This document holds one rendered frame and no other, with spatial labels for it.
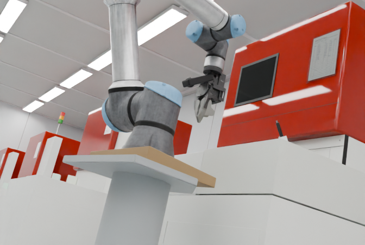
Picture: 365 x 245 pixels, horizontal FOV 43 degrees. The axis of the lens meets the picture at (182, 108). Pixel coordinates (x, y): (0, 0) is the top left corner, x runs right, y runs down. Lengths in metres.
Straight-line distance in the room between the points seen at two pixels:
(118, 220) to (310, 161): 0.53
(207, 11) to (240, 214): 0.66
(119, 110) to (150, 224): 0.36
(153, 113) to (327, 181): 0.51
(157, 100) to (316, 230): 0.54
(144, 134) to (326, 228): 0.54
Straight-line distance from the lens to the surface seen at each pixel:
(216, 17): 1.57
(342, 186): 1.38
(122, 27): 1.44
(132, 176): 1.20
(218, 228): 1.33
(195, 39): 1.69
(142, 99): 1.31
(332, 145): 1.98
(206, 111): 1.68
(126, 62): 1.41
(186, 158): 1.58
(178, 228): 1.51
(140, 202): 1.19
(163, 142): 1.25
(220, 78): 1.75
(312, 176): 1.30
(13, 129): 9.61
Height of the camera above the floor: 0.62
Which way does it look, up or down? 18 degrees up
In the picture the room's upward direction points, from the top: 13 degrees clockwise
